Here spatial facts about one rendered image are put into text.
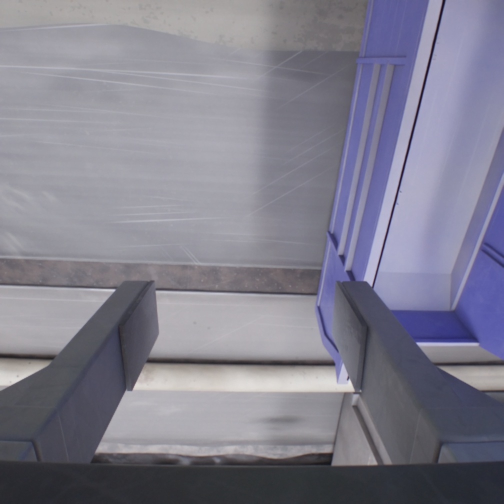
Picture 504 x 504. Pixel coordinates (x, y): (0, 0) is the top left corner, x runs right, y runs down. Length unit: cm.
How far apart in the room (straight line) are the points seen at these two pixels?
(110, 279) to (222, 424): 28
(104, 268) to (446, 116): 39
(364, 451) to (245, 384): 16
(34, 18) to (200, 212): 22
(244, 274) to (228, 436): 29
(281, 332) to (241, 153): 23
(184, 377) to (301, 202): 26
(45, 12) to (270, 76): 19
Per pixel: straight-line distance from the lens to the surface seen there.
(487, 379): 60
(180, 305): 44
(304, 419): 60
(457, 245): 47
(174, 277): 43
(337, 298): 16
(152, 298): 16
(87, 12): 38
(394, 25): 29
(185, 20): 36
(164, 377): 49
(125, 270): 44
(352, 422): 54
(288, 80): 36
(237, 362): 50
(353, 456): 55
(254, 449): 65
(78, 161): 39
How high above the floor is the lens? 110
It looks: 62 degrees down
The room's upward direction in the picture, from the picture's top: 174 degrees clockwise
